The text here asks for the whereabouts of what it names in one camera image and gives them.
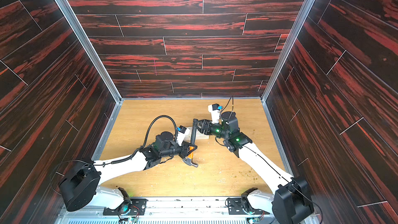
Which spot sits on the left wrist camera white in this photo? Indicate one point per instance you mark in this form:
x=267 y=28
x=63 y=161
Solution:
x=181 y=134

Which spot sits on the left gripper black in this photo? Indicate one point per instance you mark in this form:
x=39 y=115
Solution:
x=184 y=148

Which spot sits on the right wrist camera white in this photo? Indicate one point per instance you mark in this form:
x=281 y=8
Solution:
x=214 y=110

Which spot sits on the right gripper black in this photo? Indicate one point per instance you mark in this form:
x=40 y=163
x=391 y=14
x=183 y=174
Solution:
x=202 y=126

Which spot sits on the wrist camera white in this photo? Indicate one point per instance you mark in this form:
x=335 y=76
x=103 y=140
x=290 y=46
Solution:
x=214 y=110
x=181 y=134

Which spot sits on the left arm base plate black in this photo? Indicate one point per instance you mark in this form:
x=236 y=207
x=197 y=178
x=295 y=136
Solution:
x=132 y=207

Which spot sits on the white wooden block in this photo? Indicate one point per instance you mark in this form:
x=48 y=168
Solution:
x=199 y=136

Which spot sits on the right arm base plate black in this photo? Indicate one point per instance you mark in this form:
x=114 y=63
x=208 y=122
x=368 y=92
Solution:
x=239 y=206

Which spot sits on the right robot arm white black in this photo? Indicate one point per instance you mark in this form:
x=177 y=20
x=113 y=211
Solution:
x=290 y=202

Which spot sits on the claw hammer orange black handle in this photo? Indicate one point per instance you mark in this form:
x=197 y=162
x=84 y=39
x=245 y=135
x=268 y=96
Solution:
x=188 y=159

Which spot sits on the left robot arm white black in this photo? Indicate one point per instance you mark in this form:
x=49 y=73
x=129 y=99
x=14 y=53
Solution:
x=82 y=184

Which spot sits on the aluminium front rail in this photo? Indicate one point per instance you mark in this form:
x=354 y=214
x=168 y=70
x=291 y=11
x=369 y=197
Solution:
x=169 y=210

